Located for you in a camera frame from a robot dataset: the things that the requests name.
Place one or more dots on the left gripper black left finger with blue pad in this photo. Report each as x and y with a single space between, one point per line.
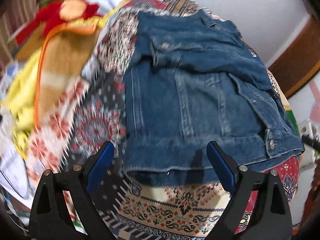
50 218

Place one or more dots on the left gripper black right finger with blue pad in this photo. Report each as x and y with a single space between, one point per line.
271 216

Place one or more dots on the blue denim jacket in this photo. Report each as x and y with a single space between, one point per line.
192 80

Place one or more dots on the green cloth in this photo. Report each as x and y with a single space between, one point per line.
292 118

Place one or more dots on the patchwork patterned bedspread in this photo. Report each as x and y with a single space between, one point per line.
131 209

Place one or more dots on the brown wooden door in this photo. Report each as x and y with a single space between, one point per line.
299 63

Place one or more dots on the yellow fleece blanket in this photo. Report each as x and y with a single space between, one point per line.
46 139

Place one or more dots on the tan orange-trimmed blanket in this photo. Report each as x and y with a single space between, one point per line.
42 82

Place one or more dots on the red plush toy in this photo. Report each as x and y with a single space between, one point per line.
57 13

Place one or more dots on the striped brown curtain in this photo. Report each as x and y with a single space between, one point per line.
14 13

